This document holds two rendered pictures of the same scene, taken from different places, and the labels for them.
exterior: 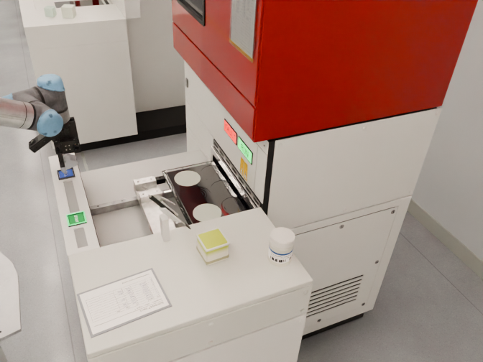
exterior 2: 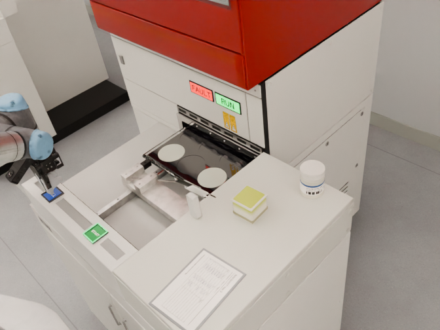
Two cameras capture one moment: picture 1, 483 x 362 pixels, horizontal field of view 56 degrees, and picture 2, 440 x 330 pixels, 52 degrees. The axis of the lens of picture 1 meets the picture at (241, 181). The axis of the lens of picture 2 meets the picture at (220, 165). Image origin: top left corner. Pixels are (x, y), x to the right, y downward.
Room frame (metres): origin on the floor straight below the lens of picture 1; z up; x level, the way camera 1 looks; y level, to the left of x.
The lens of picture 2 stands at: (0.10, 0.34, 1.95)
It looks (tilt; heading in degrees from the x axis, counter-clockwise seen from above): 41 degrees down; 347
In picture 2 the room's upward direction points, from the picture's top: 9 degrees counter-clockwise
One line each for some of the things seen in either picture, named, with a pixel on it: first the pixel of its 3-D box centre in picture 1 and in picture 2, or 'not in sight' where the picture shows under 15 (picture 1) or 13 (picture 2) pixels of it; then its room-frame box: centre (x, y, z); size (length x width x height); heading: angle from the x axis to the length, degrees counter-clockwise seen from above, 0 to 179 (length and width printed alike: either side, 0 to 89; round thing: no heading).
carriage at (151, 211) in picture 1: (157, 214); (162, 198); (1.23, 0.29, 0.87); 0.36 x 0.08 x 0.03; 26
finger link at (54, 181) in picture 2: (69, 164); (54, 183); (1.30, 0.61, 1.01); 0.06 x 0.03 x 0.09; 116
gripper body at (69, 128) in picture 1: (64, 136); (40, 155); (1.32, 0.61, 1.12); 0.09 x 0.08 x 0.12; 116
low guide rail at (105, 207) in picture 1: (157, 196); (148, 181); (1.37, 0.32, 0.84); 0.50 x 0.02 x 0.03; 116
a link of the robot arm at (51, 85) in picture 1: (51, 93); (16, 114); (1.31, 0.62, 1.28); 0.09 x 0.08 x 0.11; 139
